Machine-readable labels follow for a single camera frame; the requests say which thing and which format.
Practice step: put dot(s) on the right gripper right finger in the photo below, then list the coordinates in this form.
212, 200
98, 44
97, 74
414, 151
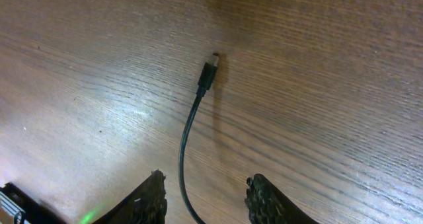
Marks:
268, 205

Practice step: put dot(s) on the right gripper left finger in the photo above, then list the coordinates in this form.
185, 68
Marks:
147, 204

